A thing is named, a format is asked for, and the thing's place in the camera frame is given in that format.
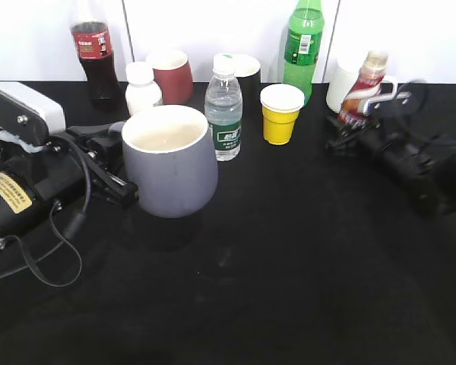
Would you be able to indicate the black cup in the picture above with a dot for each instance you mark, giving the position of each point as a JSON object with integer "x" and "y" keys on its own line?
{"x": 248, "y": 73}

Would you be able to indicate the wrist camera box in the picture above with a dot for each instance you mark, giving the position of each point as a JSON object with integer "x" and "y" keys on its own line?
{"x": 27, "y": 117}
{"x": 404, "y": 100}

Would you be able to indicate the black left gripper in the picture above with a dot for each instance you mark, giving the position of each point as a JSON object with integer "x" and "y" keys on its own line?
{"x": 59, "y": 170}

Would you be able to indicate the yellow paper cup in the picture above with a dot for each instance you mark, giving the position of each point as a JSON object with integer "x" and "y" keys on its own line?
{"x": 281, "y": 105}

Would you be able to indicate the clear water bottle green label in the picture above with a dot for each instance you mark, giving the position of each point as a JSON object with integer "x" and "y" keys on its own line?
{"x": 223, "y": 108}

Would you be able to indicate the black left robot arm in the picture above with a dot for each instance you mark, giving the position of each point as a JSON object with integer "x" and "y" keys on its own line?
{"x": 21, "y": 209}

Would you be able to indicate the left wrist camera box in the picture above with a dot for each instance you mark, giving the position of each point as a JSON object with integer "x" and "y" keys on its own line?
{"x": 27, "y": 117}

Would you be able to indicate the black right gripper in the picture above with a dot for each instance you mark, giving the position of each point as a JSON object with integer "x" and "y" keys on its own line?
{"x": 384, "y": 145}

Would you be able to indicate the white plastic milk bottle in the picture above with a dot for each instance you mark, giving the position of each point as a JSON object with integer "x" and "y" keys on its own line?
{"x": 142, "y": 91}

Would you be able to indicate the Nescafe coffee bottle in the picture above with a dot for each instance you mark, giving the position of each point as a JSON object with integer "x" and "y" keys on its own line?
{"x": 368, "y": 84}

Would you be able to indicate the dark red cup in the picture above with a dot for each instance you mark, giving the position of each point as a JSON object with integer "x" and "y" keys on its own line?
{"x": 173, "y": 73}

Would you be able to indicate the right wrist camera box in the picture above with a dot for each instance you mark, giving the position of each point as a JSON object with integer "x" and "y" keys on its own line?
{"x": 404, "y": 100}

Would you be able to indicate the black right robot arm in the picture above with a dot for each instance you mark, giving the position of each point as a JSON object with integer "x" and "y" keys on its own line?
{"x": 429, "y": 184}

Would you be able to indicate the green sprite bottle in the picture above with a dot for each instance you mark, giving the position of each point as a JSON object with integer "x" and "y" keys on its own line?
{"x": 302, "y": 47}

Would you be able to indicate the white ceramic mug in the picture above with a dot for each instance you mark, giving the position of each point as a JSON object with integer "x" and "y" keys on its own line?
{"x": 344, "y": 78}

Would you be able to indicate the cola bottle red label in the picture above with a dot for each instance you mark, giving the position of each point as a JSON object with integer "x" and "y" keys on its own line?
{"x": 92, "y": 41}

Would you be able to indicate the grey ceramic mug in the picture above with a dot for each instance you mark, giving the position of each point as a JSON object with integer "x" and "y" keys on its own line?
{"x": 169, "y": 154}

